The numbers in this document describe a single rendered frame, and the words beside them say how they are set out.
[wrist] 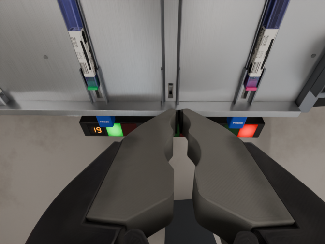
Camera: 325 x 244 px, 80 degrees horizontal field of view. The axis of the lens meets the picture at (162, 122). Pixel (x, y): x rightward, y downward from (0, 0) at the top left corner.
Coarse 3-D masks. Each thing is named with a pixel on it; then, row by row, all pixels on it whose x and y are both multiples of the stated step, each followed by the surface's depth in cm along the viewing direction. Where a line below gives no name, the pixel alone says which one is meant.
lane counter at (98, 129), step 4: (88, 124) 36; (92, 124) 36; (96, 124) 36; (88, 128) 37; (92, 128) 37; (96, 128) 37; (100, 128) 37; (92, 132) 38; (96, 132) 38; (100, 132) 38; (104, 132) 38
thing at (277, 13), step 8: (272, 0) 20; (280, 0) 19; (288, 0) 19; (272, 8) 20; (280, 8) 20; (272, 16) 20; (280, 16) 20; (264, 24) 22; (272, 24) 21; (280, 24) 21; (248, 80) 26; (256, 80) 26
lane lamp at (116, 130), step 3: (114, 123) 36; (117, 123) 36; (114, 126) 37; (117, 126) 37; (120, 126) 37; (108, 129) 37; (111, 129) 37; (114, 129) 37; (117, 129) 37; (120, 129) 37; (108, 132) 38; (111, 132) 38; (114, 132) 38; (117, 132) 38; (120, 132) 38; (111, 135) 38; (114, 135) 38; (117, 135) 38; (120, 135) 38
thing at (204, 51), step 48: (0, 0) 21; (48, 0) 21; (96, 0) 21; (144, 0) 21; (192, 0) 21; (240, 0) 20; (0, 48) 25; (48, 48) 25; (96, 48) 25; (144, 48) 24; (192, 48) 24; (240, 48) 24; (288, 48) 24; (48, 96) 31; (96, 96) 30; (144, 96) 30; (192, 96) 30; (240, 96) 29; (288, 96) 29
